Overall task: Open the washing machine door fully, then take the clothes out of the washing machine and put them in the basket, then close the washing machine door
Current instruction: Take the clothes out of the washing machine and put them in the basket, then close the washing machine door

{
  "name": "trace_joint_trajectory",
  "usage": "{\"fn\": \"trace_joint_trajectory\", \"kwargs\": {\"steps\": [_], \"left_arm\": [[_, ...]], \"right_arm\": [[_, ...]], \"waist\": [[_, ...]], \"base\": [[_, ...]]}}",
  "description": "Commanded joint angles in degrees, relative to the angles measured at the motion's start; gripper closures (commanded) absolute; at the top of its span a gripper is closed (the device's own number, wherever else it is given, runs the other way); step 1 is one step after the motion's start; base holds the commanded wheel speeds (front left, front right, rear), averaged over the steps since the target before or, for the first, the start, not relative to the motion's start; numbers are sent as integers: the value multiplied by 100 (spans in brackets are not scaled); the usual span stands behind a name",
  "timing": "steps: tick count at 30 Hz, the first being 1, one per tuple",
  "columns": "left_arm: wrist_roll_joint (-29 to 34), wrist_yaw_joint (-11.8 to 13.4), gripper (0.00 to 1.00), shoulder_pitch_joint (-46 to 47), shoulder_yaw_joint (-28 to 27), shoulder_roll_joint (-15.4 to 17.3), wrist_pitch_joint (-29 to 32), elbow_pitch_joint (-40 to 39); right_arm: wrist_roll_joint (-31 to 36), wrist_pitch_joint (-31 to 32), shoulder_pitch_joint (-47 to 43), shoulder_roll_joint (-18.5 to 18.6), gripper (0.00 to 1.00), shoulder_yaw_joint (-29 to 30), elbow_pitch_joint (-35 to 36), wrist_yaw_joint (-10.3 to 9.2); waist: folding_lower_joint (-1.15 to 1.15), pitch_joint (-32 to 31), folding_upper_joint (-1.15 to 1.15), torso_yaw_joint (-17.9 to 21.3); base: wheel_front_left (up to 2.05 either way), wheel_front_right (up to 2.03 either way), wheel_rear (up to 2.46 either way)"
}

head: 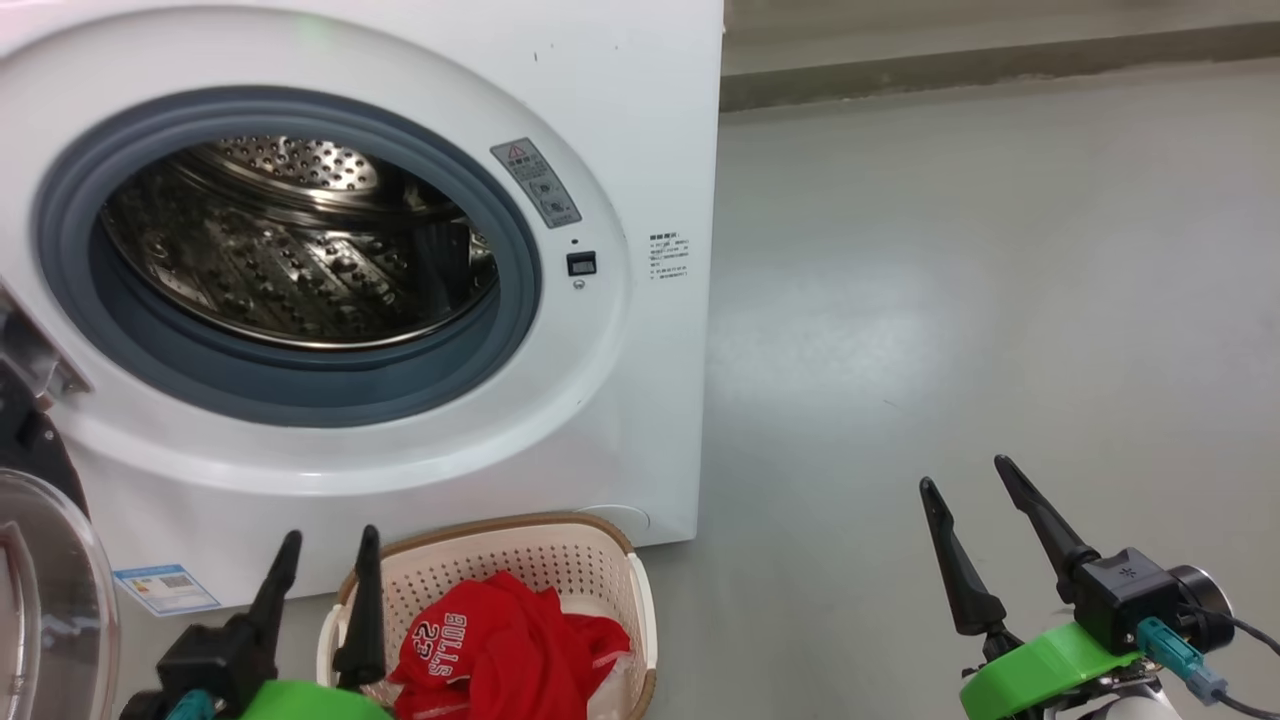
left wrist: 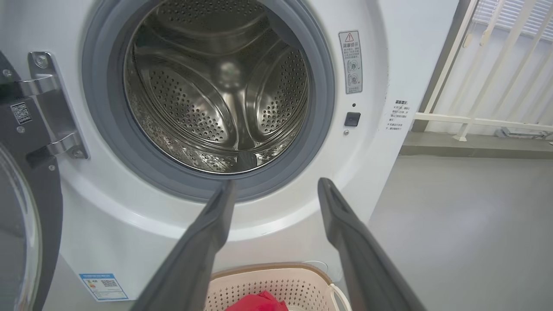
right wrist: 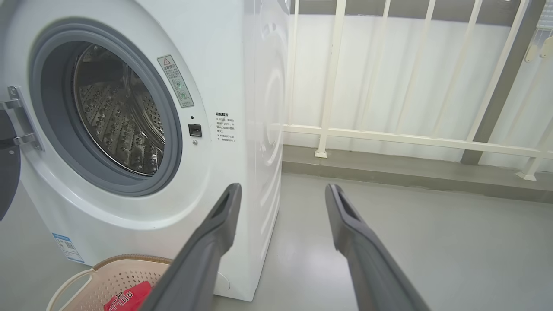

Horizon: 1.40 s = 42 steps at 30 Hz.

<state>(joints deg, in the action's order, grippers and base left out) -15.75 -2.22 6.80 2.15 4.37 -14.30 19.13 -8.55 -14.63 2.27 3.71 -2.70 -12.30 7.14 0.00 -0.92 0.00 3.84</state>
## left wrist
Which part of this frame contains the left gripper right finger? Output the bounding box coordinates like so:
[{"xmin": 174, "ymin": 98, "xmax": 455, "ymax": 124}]
[{"xmin": 318, "ymin": 177, "xmax": 426, "ymax": 311}]

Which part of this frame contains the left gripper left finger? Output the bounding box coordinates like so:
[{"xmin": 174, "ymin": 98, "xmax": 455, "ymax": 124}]
[{"xmin": 130, "ymin": 179, "xmax": 238, "ymax": 311}]

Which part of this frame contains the red and white garment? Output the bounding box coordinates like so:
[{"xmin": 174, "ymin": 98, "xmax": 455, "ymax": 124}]
[{"xmin": 224, "ymin": 290, "xmax": 290, "ymax": 311}]

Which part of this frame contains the round black washing machine door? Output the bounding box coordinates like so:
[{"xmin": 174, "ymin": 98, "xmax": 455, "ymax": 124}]
[{"xmin": 0, "ymin": 50, "xmax": 64, "ymax": 311}]

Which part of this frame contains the cream perforated laundry basket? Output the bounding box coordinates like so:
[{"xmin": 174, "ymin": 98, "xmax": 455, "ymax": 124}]
[{"xmin": 205, "ymin": 262, "xmax": 353, "ymax": 311}]

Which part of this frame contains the white front-load washing machine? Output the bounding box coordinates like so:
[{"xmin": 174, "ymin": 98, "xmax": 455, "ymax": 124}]
[{"xmin": 0, "ymin": 0, "xmax": 460, "ymax": 311}]

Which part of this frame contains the grey rubber door gasket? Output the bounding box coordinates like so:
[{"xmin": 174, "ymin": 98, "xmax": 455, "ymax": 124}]
[{"xmin": 82, "ymin": 0, "xmax": 336, "ymax": 204}]

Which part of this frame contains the metal door hinge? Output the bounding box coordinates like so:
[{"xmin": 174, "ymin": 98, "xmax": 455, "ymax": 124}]
[{"xmin": 19, "ymin": 51, "xmax": 89, "ymax": 161}]

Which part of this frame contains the blue energy label sticker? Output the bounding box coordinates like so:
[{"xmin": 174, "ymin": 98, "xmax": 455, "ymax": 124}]
[{"xmin": 79, "ymin": 273, "xmax": 130, "ymax": 302}]

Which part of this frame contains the black text notice sticker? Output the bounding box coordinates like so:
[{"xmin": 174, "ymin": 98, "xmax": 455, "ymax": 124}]
[{"xmin": 385, "ymin": 99, "xmax": 409, "ymax": 132}]

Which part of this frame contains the perforated steel drum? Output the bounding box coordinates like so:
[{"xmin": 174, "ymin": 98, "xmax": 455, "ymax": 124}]
[{"xmin": 124, "ymin": 0, "xmax": 310, "ymax": 175}]

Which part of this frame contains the grey warning sticker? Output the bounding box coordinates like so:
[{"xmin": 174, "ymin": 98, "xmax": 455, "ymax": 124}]
[{"xmin": 338, "ymin": 30, "xmax": 364, "ymax": 95}]

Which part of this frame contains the small QR code sticker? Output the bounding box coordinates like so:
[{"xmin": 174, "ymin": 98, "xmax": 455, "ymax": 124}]
[{"xmin": 9, "ymin": 101, "xmax": 33, "ymax": 125}]

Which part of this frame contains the white metal railing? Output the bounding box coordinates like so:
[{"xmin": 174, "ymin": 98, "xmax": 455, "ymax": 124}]
[{"xmin": 414, "ymin": 0, "xmax": 553, "ymax": 143}]

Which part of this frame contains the white window blind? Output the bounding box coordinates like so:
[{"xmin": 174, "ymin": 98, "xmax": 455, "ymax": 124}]
[{"xmin": 473, "ymin": 0, "xmax": 553, "ymax": 42}]

